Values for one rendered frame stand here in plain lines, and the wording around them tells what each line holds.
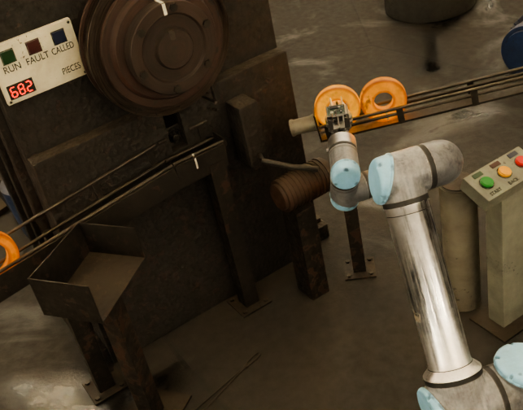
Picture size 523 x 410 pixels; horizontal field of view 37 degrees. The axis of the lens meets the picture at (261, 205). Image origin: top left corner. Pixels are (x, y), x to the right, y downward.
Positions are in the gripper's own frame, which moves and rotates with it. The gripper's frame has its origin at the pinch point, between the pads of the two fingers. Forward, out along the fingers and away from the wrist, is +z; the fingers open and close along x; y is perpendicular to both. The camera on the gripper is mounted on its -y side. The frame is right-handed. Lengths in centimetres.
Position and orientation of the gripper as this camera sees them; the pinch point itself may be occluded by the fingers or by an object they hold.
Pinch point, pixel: (336, 102)
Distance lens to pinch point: 266.3
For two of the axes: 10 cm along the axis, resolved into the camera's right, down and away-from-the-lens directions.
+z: -0.2, -7.7, 6.4
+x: -9.8, 1.4, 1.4
